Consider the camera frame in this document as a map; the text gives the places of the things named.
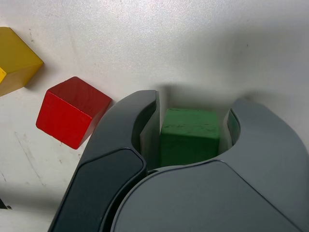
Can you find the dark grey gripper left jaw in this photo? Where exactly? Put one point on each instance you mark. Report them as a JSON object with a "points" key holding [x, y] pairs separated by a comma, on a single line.
{"points": [[106, 149]]}

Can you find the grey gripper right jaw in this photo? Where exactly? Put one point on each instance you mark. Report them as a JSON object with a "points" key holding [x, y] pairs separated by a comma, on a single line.
{"points": [[217, 198]]}

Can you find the red cube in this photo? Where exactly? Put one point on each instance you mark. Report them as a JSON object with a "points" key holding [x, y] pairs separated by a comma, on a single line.
{"points": [[67, 120]]}

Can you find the green cube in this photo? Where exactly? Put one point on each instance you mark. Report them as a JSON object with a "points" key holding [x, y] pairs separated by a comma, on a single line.
{"points": [[190, 135]]}

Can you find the yellow cube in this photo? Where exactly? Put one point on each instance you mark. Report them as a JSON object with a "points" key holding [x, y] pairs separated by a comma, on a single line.
{"points": [[17, 53]]}

